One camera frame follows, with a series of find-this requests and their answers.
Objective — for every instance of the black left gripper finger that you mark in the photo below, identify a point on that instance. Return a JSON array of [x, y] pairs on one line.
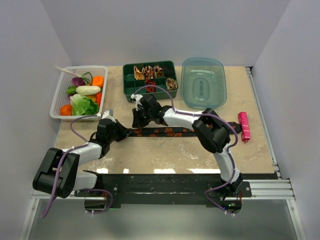
[[122, 131], [118, 137]]

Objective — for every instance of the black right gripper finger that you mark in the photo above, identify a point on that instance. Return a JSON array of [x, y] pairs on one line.
[[144, 122], [136, 118]]

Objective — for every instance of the green divided organizer box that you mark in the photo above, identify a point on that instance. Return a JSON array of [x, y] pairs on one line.
[[131, 86]]

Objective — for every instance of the multicolour patterned rolled tie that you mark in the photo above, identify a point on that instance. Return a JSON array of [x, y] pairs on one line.
[[148, 72]]

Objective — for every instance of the orange toy fruit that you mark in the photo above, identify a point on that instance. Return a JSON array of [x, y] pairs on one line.
[[66, 110], [98, 81]]

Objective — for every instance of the pink rectangular box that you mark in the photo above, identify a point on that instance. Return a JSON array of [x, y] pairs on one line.
[[244, 123]]

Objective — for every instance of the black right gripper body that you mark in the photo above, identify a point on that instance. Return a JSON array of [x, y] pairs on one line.
[[148, 115]]

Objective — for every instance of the clear blue plastic tub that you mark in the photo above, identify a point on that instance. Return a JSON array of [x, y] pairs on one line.
[[203, 83]]

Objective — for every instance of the orange toy fruit upper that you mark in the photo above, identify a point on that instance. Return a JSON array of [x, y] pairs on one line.
[[98, 81]]

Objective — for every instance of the black orange floral tie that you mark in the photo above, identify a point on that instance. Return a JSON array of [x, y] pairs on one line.
[[162, 132]]

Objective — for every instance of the white plastic basket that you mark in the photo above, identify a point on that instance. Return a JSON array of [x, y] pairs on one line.
[[65, 89]]

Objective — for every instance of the purple toy turnip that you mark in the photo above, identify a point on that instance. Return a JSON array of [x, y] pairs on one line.
[[77, 81]]

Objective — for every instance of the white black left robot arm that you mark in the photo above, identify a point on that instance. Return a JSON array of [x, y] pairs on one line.
[[57, 173]]

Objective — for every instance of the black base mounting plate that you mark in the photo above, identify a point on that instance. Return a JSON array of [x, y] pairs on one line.
[[167, 189]]

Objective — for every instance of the orange navy striped rolled tie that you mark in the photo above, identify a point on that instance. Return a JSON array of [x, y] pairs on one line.
[[150, 86]]

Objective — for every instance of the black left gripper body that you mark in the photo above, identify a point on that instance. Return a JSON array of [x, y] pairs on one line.
[[114, 131]]

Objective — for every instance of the orange toy fruit lower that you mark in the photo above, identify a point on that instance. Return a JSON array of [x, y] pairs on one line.
[[66, 110]]

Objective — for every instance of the white toy radish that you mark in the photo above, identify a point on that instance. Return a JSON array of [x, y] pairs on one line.
[[85, 90]]

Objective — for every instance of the cream brown floral rolled tie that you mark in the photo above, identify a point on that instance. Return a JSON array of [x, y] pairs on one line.
[[171, 84]]

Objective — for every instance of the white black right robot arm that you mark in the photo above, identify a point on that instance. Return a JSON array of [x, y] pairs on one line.
[[212, 132]]

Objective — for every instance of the beige rolled tie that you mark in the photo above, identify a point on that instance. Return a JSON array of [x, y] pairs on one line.
[[138, 75]]

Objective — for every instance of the green toy lettuce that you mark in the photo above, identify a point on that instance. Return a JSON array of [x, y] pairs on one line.
[[83, 105]]

